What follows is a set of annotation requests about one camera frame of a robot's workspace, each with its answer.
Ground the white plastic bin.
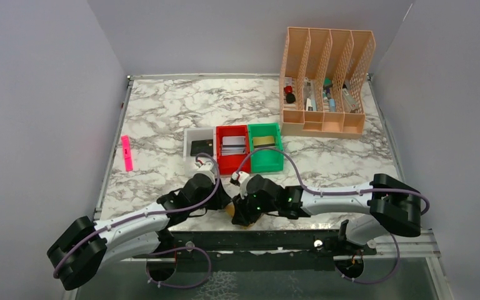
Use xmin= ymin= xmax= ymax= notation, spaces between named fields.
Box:
xmin=183 ymin=127 xmax=216 ymax=177

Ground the yellow-brown card holder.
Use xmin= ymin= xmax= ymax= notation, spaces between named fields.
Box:
xmin=225 ymin=202 xmax=262 ymax=228

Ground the green plastic bin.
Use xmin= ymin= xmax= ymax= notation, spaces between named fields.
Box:
xmin=247 ymin=123 xmax=284 ymax=173

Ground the red plastic bin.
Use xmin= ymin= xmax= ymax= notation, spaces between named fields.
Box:
xmin=216 ymin=125 xmax=250 ymax=175

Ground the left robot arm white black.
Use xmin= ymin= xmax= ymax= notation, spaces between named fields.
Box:
xmin=47 ymin=174 xmax=231 ymax=291

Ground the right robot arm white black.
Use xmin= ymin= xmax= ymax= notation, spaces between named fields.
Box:
xmin=230 ymin=172 xmax=430 ymax=246

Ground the black card in white bin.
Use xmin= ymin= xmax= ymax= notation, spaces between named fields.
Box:
xmin=190 ymin=139 xmax=214 ymax=157

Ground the white cards stack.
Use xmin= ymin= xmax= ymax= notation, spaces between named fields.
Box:
xmin=220 ymin=136 xmax=246 ymax=156

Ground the gold card with stripe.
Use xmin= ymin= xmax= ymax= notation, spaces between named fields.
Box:
xmin=252 ymin=136 xmax=276 ymax=149

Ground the pink highlighter marker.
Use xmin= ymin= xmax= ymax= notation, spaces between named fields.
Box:
xmin=121 ymin=135 xmax=134 ymax=172

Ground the red and black stamp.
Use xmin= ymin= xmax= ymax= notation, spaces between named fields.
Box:
xmin=283 ymin=85 xmax=296 ymax=104

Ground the peach plastic desk organizer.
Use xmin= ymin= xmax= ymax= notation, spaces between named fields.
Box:
xmin=279 ymin=27 xmax=376 ymax=139

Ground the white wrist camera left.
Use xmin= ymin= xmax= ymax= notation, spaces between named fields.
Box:
xmin=196 ymin=161 xmax=216 ymax=181

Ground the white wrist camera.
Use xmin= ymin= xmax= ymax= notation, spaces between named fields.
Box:
xmin=230 ymin=171 xmax=251 ymax=198
xmin=196 ymin=161 xmax=216 ymax=181

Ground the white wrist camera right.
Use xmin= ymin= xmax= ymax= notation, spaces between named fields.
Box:
xmin=230 ymin=171 xmax=251 ymax=198

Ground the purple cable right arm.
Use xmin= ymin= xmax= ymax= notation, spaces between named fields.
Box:
xmin=229 ymin=147 xmax=431 ymax=216

